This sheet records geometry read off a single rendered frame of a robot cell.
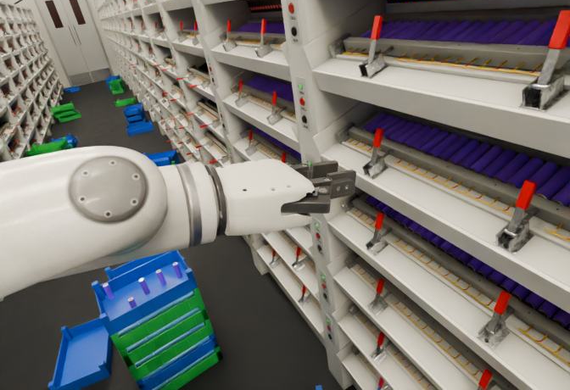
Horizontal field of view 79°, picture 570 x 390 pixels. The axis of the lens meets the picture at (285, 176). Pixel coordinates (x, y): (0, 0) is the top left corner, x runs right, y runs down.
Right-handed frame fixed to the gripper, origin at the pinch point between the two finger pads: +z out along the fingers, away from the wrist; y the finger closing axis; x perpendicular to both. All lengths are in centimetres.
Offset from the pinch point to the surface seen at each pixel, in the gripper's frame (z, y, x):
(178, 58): 18, -170, 3
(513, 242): 19.5, 13.1, -6.8
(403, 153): 24.6, -11.4, -3.0
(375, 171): 20.4, -13.6, -6.9
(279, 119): 22, -57, -6
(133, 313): -24, -65, -68
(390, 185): 20.5, -9.3, -8.1
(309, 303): 38, -57, -81
